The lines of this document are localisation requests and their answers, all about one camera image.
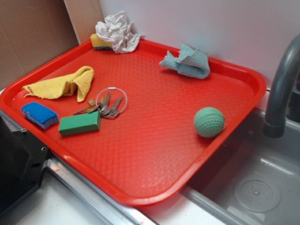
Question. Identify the grey faucet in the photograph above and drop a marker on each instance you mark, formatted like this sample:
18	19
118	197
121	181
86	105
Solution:
284	98

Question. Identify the green dimpled ball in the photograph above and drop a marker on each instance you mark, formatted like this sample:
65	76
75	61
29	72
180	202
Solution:
209	122

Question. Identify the grey plastic sink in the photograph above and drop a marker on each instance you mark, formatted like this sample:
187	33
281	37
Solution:
251	179

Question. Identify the light blue cloth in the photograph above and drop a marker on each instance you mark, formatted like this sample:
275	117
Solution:
190	62

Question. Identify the metal rail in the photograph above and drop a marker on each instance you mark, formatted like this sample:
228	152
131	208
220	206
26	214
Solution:
67	198

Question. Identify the bunch of keys on ring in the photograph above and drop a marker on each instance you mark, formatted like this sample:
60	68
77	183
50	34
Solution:
101	104

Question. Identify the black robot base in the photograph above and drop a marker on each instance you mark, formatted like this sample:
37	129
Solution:
22	162

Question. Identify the green rectangular block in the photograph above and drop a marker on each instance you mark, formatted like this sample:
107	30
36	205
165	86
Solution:
78	124

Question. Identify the blue sponge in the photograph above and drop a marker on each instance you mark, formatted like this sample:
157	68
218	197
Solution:
40	114

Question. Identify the yellow cloth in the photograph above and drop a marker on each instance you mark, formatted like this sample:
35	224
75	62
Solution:
78	82

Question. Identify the brown cardboard panel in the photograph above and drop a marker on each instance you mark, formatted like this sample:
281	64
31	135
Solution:
32	33

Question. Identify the yellow sponge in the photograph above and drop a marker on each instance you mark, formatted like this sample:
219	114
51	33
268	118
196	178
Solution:
99	44

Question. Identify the crumpled white paper towel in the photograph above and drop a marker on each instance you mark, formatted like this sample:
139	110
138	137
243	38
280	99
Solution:
116	30

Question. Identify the red plastic tray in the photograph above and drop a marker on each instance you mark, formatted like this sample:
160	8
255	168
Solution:
151	150

